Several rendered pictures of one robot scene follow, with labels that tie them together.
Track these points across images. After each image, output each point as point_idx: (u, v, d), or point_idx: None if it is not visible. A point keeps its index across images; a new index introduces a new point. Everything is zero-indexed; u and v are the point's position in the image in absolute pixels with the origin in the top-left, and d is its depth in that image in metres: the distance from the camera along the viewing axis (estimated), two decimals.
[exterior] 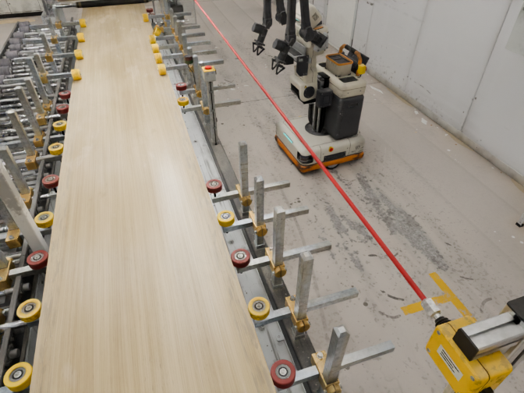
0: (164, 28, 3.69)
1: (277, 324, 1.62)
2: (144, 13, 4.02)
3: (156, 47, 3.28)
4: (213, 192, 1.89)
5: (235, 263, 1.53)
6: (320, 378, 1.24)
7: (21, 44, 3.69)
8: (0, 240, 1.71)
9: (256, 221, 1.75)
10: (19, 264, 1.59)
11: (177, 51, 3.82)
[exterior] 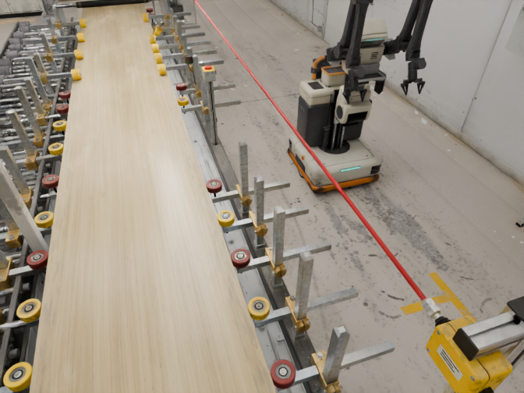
0: (164, 28, 3.69)
1: (277, 324, 1.62)
2: (144, 13, 4.02)
3: (156, 47, 3.28)
4: (213, 192, 1.89)
5: (235, 263, 1.53)
6: (320, 378, 1.24)
7: (21, 44, 3.69)
8: (0, 240, 1.71)
9: (256, 221, 1.75)
10: (19, 264, 1.59)
11: (177, 51, 3.82)
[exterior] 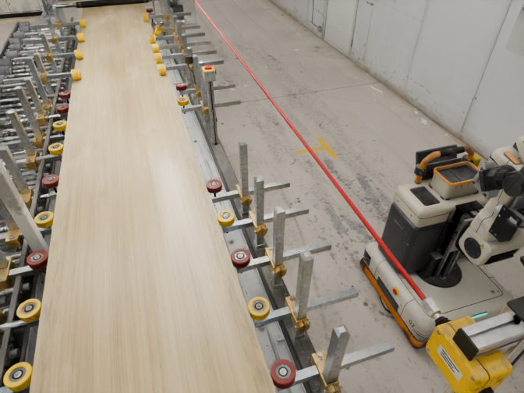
0: (164, 28, 3.69)
1: (277, 324, 1.62)
2: (144, 13, 4.02)
3: (156, 47, 3.28)
4: (213, 192, 1.89)
5: (235, 263, 1.53)
6: (320, 378, 1.24)
7: (21, 44, 3.69)
8: (0, 240, 1.71)
9: (256, 221, 1.75)
10: (19, 264, 1.59)
11: (177, 51, 3.82)
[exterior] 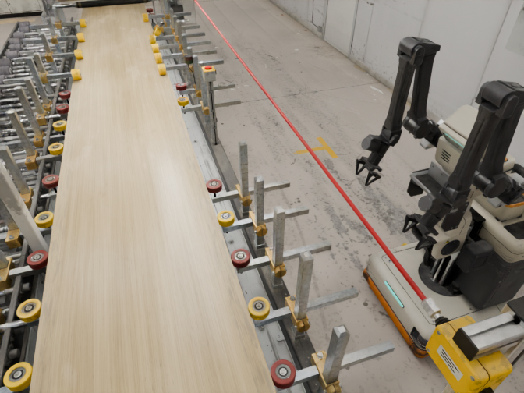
0: (164, 28, 3.69)
1: (277, 324, 1.62)
2: (144, 13, 4.02)
3: (156, 47, 3.28)
4: (213, 192, 1.89)
5: (235, 263, 1.53)
6: (320, 378, 1.24)
7: (21, 44, 3.69)
8: (0, 240, 1.71)
9: (256, 221, 1.75)
10: (19, 264, 1.59)
11: (177, 51, 3.82)
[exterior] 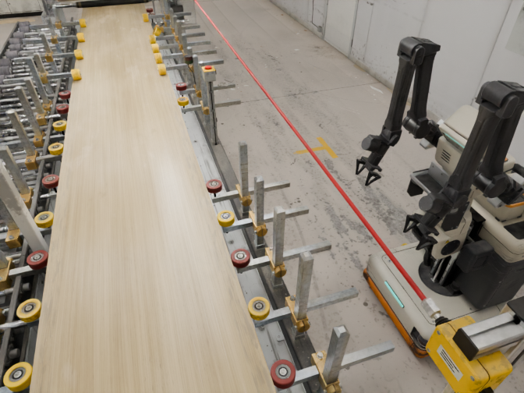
0: (164, 28, 3.69)
1: (277, 324, 1.62)
2: (144, 13, 4.02)
3: (156, 47, 3.28)
4: (213, 192, 1.89)
5: (235, 263, 1.53)
6: (320, 378, 1.24)
7: (21, 44, 3.69)
8: (0, 240, 1.71)
9: (256, 221, 1.75)
10: (19, 264, 1.59)
11: (177, 51, 3.82)
